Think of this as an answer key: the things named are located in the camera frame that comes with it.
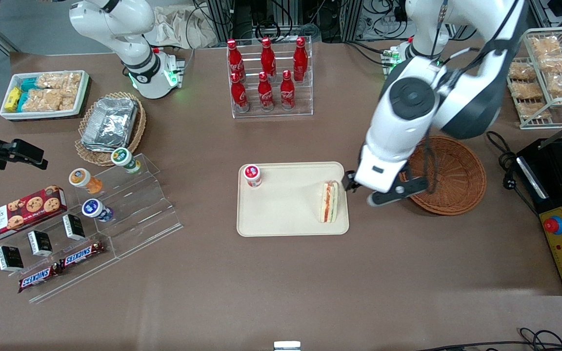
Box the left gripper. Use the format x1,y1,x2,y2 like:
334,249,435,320
341,143,412,194

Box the triangular sandwich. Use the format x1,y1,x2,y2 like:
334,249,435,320
319,180,340,224

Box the beige plastic tray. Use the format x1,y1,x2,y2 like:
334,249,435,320
236,161,350,237

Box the white rectangular snack tray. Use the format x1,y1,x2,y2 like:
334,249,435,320
0,70,91,121

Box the brown round wicker basket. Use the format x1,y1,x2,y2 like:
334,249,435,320
399,135,487,216

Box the light woven wicker basket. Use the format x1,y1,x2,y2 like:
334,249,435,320
75,92,147,167

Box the yellow snack pack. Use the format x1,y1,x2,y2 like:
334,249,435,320
4,87,22,112

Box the red Walkers cookie box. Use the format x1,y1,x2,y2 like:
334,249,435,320
0,185,68,245

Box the orange-lid yogurt cup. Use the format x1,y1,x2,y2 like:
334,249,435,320
69,168,103,195

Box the clear acrylic bottle rack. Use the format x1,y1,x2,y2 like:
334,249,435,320
226,37,314,119

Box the red-lid yogurt cup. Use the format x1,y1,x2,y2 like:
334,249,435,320
243,164,262,188

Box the stacked aluminium foil containers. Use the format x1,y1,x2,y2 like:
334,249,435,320
81,97,139,152

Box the red cola bottle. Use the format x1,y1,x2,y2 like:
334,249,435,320
226,39,246,82
280,70,296,111
230,72,249,113
258,72,274,112
261,37,277,81
293,37,308,82

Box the small black box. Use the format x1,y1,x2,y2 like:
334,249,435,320
62,214,86,241
27,230,53,257
0,245,24,272

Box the blue-lid yogurt cup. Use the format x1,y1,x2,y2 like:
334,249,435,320
81,198,114,223

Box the green-lid yogurt cup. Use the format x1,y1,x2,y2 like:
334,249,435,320
111,147,141,175

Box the Snickers chocolate bar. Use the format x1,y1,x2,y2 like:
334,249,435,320
59,241,106,270
18,264,62,293

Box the clear acrylic stepped stand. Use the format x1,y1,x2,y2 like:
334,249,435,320
0,153,184,304

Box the black countertop appliance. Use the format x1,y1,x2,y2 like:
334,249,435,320
515,112,562,215

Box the beige cloth bag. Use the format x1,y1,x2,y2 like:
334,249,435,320
143,6,218,49

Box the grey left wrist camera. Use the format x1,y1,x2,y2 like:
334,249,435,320
366,175,429,207

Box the black power cable with plug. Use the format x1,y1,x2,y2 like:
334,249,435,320
486,131,540,215

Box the black aluminium frame rack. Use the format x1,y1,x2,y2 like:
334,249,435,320
205,0,364,43

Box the black looped cable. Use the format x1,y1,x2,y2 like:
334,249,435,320
418,328,562,351

